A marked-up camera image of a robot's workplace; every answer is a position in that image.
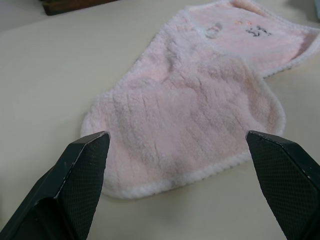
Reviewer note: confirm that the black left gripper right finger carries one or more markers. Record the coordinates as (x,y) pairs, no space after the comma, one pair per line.
(287,185)

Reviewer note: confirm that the dark brown wooden block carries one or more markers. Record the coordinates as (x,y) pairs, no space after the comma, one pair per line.
(58,5)

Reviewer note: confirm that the pink fluffy towel white trim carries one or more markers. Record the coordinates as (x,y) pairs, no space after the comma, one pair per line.
(180,120)

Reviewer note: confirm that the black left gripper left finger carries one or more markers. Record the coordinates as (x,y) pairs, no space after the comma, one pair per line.
(62,190)

